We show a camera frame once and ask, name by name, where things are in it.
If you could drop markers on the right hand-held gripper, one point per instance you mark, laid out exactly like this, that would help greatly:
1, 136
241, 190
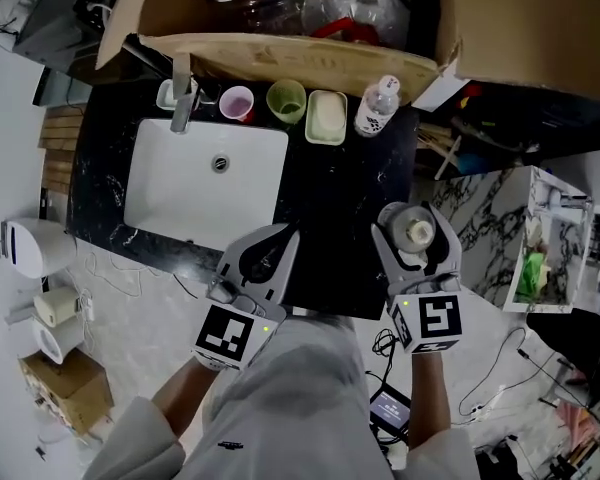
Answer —
437, 318

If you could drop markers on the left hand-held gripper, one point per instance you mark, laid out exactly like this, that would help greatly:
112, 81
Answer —
225, 335

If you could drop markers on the person's right forearm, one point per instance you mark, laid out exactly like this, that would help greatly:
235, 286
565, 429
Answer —
430, 398

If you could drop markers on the person's left forearm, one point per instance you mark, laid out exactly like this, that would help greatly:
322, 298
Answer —
185, 398

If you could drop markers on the white sink basin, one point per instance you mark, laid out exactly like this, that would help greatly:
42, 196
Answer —
190, 193

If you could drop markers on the black marble vanity table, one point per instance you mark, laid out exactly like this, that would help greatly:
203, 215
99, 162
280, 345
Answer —
330, 193

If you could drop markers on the clear plastic water bottle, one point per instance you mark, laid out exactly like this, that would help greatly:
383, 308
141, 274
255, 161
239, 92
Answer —
376, 108

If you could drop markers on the white marble cabinet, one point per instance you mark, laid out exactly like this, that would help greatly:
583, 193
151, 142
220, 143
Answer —
485, 228

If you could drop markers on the white wristband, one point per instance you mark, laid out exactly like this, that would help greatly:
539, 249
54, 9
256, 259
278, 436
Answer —
210, 363

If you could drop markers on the green cloth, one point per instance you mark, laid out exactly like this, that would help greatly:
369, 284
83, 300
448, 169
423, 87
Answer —
532, 273

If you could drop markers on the bundle of wooden sticks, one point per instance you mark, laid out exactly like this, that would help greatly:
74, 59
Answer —
440, 148

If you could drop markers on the person's white clothing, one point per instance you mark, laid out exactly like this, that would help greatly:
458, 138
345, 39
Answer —
290, 408

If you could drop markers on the pale green soap dish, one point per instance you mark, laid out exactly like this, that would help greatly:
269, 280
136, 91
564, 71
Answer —
326, 139

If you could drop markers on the black tablet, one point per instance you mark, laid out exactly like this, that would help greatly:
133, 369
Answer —
390, 410

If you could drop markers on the chrome cabinet faucet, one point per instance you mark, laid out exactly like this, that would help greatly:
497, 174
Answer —
562, 200

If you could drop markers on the red plastic cup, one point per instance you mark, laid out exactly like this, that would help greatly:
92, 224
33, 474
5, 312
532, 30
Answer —
236, 103

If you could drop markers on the green textured plastic cup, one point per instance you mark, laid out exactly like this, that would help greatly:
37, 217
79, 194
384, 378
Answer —
286, 100

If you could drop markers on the white soap bar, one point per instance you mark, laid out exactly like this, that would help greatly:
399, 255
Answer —
328, 113

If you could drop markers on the white power adapter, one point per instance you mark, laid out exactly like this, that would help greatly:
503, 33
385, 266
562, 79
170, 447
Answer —
86, 308

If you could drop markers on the small white soap dish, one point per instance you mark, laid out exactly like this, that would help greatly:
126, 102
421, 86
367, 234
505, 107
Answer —
166, 95

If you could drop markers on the small beige device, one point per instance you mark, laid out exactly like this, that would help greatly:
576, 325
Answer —
55, 305

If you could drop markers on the black bag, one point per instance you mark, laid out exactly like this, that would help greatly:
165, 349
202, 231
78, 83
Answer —
500, 460

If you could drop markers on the white cylindrical bucket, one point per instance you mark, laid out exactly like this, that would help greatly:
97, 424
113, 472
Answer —
50, 340

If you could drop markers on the white round bin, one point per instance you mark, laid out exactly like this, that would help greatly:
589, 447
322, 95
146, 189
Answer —
35, 248

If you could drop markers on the small cardboard box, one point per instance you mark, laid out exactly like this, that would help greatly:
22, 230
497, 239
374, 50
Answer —
70, 393

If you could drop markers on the wooden stairs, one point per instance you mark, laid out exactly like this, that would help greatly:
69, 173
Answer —
62, 148

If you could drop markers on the large cardboard box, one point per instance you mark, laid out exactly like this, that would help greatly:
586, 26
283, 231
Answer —
530, 28

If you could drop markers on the grey glass panel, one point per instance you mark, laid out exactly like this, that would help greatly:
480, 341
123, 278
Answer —
55, 88

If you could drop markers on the dark grey appliance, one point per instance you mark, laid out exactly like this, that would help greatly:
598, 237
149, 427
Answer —
55, 18

